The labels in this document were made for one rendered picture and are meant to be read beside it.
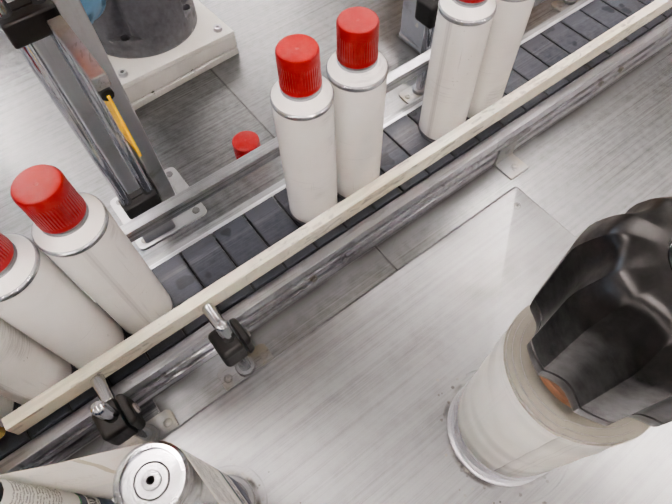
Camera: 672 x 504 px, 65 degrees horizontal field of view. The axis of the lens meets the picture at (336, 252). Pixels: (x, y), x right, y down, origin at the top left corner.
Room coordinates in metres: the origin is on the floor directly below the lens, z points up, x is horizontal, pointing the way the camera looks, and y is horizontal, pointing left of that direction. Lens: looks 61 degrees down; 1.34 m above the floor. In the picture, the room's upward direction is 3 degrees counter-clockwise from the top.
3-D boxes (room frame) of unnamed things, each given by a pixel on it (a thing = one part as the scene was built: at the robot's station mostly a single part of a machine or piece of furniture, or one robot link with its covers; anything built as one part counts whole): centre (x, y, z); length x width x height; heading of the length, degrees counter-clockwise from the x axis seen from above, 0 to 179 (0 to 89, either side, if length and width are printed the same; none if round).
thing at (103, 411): (0.11, 0.19, 0.89); 0.06 x 0.03 x 0.12; 35
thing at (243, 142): (0.43, 0.10, 0.85); 0.03 x 0.03 x 0.03
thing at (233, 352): (0.16, 0.09, 0.89); 0.03 x 0.03 x 0.12; 35
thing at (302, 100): (0.32, 0.02, 0.98); 0.05 x 0.05 x 0.20
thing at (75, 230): (0.20, 0.18, 0.98); 0.05 x 0.05 x 0.20
